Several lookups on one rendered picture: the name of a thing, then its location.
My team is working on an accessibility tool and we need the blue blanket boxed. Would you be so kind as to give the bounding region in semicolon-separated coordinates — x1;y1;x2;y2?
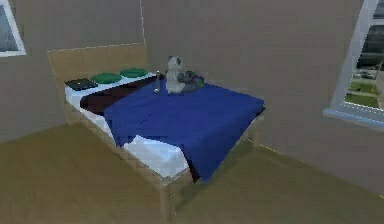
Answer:
103;78;266;184

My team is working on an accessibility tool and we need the grey and white plush toy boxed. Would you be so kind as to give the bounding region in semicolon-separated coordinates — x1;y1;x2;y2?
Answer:
165;55;206;95

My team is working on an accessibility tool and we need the clear bottle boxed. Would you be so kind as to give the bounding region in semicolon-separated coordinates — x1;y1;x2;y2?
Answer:
153;70;161;93

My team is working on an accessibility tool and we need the wooden bed with white mattress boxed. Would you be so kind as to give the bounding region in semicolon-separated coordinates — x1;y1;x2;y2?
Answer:
47;42;267;221

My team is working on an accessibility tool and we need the green pillow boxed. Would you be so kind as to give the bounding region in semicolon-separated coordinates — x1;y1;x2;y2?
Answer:
89;72;123;85
119;67;149;79

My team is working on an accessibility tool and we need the dark maroon sheet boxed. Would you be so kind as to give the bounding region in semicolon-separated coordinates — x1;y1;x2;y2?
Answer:
79;75;160;117

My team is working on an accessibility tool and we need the white framed window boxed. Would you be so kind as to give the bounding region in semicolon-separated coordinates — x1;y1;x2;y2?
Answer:
322;0;384;129

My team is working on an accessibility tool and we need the white framed picture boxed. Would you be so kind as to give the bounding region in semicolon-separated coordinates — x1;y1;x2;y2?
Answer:
0;0;27;58

